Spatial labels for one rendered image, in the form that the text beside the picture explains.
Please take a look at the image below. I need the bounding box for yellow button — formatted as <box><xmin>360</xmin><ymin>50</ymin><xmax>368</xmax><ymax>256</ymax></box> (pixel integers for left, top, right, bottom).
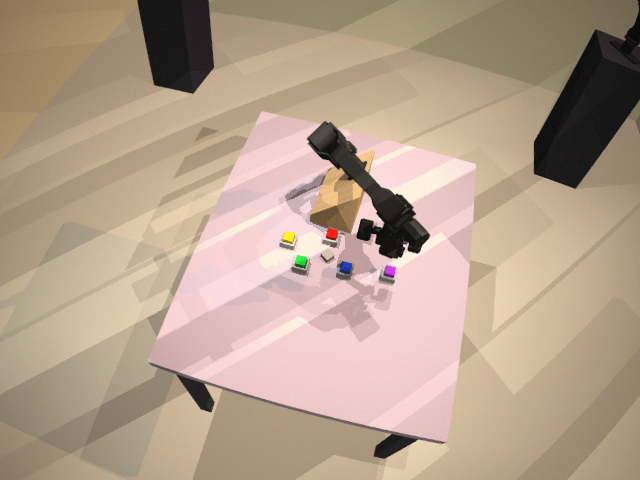
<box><xmin>279</xmin><ymin>231</ymin><xmax>298</xmax><ymax>250</ymax></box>

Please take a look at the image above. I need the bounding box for purple button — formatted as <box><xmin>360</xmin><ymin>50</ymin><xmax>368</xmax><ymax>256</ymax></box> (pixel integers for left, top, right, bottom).
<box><xmin>379</xmin><ymin>264</ymin><xmax>398</xmax><ymax>284</ymax></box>

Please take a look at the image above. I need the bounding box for green button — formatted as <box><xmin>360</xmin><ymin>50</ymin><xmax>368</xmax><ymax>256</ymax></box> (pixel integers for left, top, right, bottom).
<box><xmin>291</xmin><ymin>254</ymin><xmax>310</xmax><ymax>274</ymax></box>

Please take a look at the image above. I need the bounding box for red button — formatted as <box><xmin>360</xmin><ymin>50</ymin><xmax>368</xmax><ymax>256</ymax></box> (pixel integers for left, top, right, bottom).
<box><xmin>322</xmin><ymin>228</ymin><xmax>340</xmax><ymax>247</ymax></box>

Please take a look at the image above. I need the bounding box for blue button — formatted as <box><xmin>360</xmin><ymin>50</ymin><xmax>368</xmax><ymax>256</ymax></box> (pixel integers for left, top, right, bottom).
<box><xmin>336</xmin><ymin>260</ymin><xmax>355</xmax><ymax>280</ymax></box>

